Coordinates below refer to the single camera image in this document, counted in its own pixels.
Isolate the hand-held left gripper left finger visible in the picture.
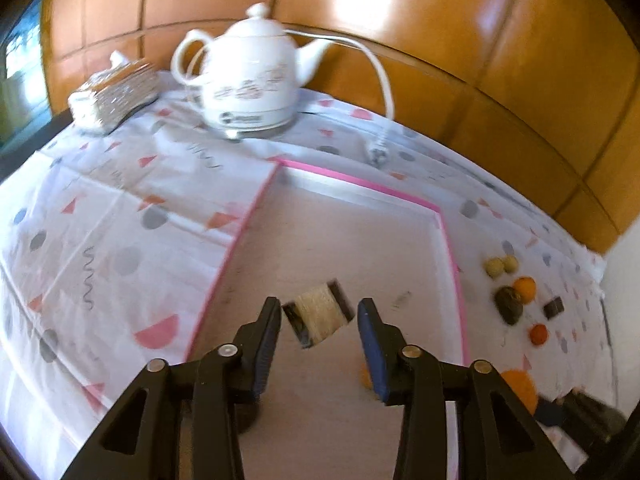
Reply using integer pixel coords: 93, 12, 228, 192
62, 297, 282, 480

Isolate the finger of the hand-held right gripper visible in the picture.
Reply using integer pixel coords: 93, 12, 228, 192
534, 399, 568, 428

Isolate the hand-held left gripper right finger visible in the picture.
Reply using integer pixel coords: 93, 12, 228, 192
358, 298, 576, 480

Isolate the large orange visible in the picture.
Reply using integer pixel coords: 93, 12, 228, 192
500, 369, 538, 411

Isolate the dark avocado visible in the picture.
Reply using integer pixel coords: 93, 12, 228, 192
495, 286, 524, 325

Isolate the pink-edged tray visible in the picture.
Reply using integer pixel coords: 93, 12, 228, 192
187, 157, 471, 480

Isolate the mandarin orange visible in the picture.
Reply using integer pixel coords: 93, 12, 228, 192
514, 276, 537, 304

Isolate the dark and cream block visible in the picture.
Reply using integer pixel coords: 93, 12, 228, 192
281, 280, 357, 348

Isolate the patterned white tablecloth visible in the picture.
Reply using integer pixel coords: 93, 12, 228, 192
0, 72, 616, 480

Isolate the white power plug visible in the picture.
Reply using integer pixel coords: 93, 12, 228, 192
367, 132, 396, 166

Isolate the white electric kettle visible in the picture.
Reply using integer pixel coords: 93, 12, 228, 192
171, 3, 335, 140

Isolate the silver tissue box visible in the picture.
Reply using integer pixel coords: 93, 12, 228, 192
67, 51, 161, 136

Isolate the white power cord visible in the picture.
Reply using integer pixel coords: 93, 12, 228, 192
287, 29, 398, 146

